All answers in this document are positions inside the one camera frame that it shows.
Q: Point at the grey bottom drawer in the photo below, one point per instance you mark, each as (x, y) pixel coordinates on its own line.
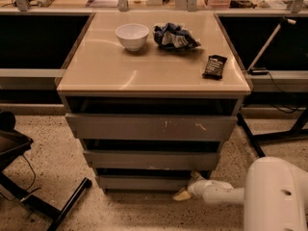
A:
(141, 183)

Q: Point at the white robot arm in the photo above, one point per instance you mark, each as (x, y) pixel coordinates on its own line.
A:
(274, 196)

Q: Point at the black stand with wheels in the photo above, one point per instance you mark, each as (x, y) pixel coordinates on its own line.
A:
(297, 132)

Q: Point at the grey drawer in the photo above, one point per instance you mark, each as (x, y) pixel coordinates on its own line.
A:
(151, 160)
(141, 183)
(152, 127)

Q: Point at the grey top drawer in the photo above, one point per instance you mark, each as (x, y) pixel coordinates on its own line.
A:
(152, 127)

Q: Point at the grey drawer cabinet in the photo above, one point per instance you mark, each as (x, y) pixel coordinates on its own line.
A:
(103, 78)

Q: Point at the crumpled blue chip bag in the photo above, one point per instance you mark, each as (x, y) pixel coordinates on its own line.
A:
(174, 37)

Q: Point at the white bowl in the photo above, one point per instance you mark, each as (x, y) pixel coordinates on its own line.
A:
(132, 36)

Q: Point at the grey middle drawer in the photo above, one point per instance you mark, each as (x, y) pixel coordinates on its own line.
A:
(151, 160)

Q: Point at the black snack bar packet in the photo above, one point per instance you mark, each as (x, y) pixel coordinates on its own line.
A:
(214, 67)

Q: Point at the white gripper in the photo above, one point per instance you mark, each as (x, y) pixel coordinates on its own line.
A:
(202, 188)

